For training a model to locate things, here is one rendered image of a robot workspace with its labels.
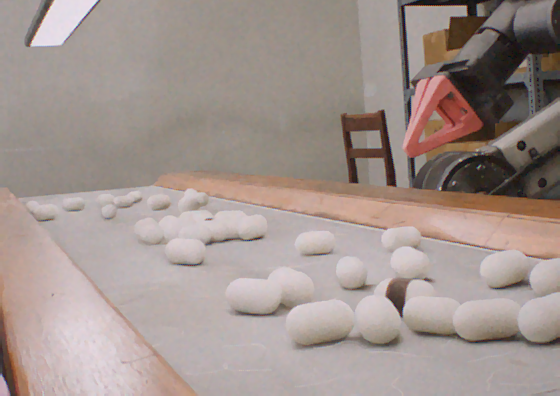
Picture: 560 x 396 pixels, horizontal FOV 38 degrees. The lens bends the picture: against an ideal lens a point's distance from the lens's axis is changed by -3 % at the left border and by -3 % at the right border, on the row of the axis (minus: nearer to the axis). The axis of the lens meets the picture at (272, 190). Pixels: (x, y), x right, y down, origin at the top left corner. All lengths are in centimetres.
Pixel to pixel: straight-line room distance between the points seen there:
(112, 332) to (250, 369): 6
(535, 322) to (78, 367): 19
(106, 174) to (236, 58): 112
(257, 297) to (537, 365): 17
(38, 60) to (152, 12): 78
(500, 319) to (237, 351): 12
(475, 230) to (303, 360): 33
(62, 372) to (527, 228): 42
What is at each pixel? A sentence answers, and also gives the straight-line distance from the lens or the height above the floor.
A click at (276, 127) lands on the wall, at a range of 550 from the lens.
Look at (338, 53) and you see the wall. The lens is 567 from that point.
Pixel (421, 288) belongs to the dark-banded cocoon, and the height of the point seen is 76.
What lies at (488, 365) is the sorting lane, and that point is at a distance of 35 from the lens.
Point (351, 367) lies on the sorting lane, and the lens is 36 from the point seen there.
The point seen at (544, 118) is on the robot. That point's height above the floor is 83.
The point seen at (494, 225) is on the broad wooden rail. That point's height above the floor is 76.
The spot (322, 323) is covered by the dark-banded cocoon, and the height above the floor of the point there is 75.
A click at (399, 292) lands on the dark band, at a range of 43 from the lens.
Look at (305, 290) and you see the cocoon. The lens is 47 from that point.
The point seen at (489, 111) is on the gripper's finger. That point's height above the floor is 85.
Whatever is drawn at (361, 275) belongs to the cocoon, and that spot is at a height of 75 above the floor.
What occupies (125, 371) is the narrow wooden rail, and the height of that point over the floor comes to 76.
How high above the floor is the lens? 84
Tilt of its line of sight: 4 degrees down
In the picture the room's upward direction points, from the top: 4 degrees counter-clockwise
